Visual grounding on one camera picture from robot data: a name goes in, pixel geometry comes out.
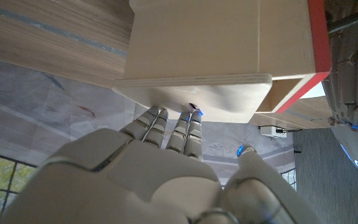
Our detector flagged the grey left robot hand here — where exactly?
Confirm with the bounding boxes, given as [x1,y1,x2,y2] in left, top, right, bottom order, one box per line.
[321,0,358,132]

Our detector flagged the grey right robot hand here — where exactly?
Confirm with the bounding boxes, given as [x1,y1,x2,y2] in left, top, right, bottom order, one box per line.
[0,106,321,224]

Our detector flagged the red-front drawer with black handle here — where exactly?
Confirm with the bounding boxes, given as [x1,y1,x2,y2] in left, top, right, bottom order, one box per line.
[255,0,358,114]

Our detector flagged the wooden box with slot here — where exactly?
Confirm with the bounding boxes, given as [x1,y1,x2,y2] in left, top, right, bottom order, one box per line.
[112,0,315,124]

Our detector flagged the white power strip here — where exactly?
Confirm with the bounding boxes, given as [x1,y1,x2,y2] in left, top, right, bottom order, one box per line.
[259,125,288,139]

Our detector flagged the printed window backdrop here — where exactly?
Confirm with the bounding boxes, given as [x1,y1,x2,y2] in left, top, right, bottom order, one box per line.
[0,55,297,223]

